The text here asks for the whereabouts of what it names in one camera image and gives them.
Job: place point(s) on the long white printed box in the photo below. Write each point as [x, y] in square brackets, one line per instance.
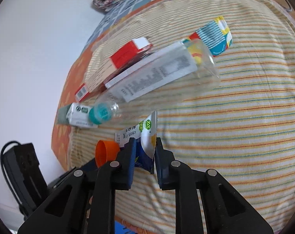
[149, 78]

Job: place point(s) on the clear plastic bottle teal cap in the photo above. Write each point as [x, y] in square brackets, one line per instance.
[101, 113]

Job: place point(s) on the orange plastic cap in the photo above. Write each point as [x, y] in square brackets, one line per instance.
[103, 151]

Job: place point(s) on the blue checked sheet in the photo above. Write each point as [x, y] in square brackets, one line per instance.
[128, 9]

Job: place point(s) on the white and blue drink pouch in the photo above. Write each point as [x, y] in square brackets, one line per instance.
[147, 136]

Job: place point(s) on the red and white box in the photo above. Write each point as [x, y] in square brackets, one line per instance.
[124, 54]

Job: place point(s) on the teal patterned paper box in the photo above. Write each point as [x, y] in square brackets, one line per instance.
[213, 36]

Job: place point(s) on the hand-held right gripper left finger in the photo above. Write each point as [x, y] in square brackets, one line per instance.
[132, 156]

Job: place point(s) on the orange floral bedsheet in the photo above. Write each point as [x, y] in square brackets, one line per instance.
[64, 117]

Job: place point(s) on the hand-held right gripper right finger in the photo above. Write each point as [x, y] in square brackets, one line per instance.
[159, 160]

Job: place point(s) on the striped cream blanket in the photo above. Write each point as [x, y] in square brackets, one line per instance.
[235, 126]

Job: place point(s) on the small white green carton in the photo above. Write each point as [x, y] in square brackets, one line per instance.
[76, 114]

